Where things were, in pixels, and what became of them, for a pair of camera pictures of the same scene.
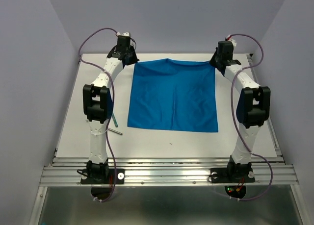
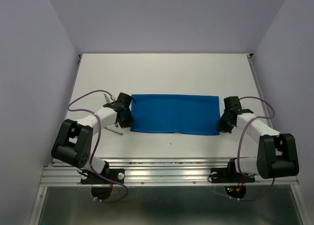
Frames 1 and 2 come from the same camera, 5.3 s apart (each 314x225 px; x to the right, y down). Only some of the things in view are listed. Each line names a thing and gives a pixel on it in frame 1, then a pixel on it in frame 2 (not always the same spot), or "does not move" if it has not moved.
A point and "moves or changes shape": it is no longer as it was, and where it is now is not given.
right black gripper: [212, 61] to [221, 127]
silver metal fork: [115, 131] does not move
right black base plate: [232, 175] does not move
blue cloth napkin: [173, 96] moves or changes shape
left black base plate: [102, 176] does not move
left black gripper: [134, 60] to [129, 123]
